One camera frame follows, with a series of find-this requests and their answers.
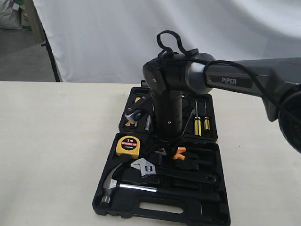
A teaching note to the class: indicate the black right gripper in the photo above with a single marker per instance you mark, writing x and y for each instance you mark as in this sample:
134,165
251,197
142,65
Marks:
151,143

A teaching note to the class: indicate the adjustable wrench black handle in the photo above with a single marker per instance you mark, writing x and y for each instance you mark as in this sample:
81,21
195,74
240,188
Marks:
147,169

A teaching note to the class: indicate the claw hammer black handle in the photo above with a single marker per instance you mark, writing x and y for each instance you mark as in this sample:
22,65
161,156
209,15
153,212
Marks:
110,185

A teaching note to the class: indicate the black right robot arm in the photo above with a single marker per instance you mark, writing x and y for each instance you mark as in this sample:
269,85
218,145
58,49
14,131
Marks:
276,81

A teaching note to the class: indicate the black plastic tool case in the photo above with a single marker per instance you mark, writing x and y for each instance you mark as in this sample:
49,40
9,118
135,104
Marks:
140,180

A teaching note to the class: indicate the clear test pen screwdriver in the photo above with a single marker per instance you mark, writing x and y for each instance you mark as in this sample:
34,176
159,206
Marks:
148,123

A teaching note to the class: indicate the yellow tape measure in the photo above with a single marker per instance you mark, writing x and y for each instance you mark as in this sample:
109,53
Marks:
128,145

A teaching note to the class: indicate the yellow black screwdriver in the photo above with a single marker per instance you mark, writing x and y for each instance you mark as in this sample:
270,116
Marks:
197,121
206,118

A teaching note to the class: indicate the orange utility knife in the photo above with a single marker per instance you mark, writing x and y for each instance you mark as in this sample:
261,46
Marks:
133,121

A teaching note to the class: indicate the white backdrop cloth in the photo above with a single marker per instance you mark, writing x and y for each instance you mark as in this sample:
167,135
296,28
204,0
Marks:
110,40

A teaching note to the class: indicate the black backdrop stand pole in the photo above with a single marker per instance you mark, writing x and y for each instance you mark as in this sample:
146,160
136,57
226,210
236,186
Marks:
51,57

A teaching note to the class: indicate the green white bag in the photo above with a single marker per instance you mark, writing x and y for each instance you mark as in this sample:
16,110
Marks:
24,19

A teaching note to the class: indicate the white sack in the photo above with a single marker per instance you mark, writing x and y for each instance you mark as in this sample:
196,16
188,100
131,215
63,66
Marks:
10,16

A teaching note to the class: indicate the orange handled pliers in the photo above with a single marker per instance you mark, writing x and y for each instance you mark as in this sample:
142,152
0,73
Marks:
185,160

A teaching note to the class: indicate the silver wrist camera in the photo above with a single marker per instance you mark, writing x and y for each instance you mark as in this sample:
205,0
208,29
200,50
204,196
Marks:
138,109

